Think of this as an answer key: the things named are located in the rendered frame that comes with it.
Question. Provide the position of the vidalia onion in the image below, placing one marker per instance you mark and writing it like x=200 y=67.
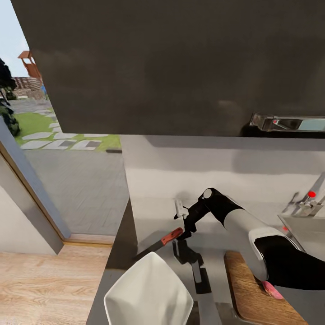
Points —
x=271 y=290

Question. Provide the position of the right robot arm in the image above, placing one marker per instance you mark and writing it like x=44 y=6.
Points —
x=269 y=254

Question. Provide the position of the cabinet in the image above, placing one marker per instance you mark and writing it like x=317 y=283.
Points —
x=225 y=68

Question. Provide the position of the bowl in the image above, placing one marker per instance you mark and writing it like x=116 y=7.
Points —
x=148 y=293

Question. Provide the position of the cutting board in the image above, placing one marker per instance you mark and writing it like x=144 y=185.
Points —
x=252 y=302

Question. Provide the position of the parer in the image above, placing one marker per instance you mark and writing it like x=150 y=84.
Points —
x=163 y=241

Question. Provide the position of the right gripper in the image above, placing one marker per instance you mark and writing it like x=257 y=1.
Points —
x=189 y=222

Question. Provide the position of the drop in sink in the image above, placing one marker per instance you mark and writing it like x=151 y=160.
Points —
x=309 y=230

